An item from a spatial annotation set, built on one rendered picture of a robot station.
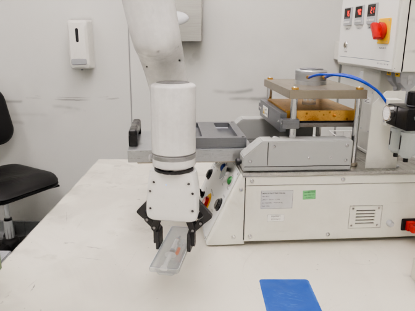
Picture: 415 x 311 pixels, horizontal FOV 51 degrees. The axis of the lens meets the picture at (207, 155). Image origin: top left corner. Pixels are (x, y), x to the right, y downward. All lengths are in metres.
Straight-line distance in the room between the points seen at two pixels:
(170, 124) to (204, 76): 1.75
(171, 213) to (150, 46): 0.31
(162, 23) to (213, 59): 1.76
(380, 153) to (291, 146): 0.21
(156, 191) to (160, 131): 0.12
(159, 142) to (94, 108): 1.86
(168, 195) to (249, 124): 0.48
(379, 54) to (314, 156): 0.28
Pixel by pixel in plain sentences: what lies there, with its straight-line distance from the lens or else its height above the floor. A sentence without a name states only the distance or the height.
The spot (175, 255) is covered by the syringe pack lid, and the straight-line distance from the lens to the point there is 0.86.
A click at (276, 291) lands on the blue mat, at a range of 0.88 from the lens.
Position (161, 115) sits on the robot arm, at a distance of 0.78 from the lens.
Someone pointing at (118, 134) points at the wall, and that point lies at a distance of 2.63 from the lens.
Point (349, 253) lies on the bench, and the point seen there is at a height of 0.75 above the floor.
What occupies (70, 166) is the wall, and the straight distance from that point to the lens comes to 2.76.
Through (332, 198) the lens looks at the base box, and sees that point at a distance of 1.05.
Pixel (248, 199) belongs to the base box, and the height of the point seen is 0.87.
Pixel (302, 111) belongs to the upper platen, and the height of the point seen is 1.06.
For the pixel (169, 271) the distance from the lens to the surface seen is 0.82.
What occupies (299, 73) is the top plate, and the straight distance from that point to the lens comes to 1.11.
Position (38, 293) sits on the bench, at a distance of 0.92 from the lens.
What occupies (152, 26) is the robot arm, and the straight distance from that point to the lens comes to 0.76.
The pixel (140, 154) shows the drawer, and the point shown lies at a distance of 1.01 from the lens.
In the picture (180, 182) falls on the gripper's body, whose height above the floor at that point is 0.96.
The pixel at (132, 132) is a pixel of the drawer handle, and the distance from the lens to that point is 1.03.
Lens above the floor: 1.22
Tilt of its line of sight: 15 degrees down
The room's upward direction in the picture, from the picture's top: 1 degrees clockwise
